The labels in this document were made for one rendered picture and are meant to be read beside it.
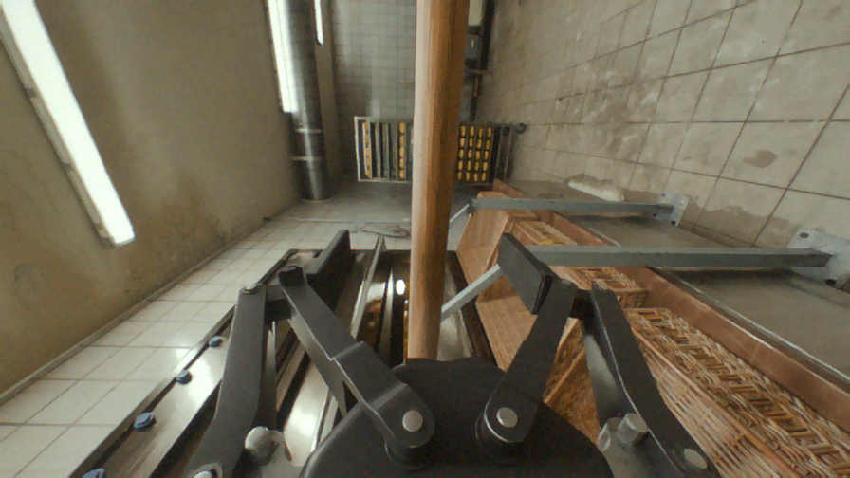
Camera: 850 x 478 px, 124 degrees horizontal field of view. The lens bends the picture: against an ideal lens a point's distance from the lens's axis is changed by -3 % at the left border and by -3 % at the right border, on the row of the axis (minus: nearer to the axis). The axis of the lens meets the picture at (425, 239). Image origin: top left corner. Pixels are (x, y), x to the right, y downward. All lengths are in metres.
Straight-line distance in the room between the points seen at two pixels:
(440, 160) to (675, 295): 0.73
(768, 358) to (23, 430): 1.88
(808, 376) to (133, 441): 1.57
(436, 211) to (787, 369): 0.67
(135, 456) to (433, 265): 1.13
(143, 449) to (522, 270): 1.19
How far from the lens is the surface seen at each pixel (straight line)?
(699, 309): 0.79
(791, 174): 1.39
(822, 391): 0.73
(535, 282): 0.17
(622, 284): 0.85
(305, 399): 1.09
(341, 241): 0.19
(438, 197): 0.17
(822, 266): 1.33
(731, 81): 1.57
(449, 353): 1.15
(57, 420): 1.47
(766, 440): 0.62
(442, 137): 0.17
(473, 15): 4.79
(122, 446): 1.28
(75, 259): 1.75
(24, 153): 1.69
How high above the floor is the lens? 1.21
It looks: 4 degrees down
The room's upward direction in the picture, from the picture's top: 89 degrees counter-clockwise
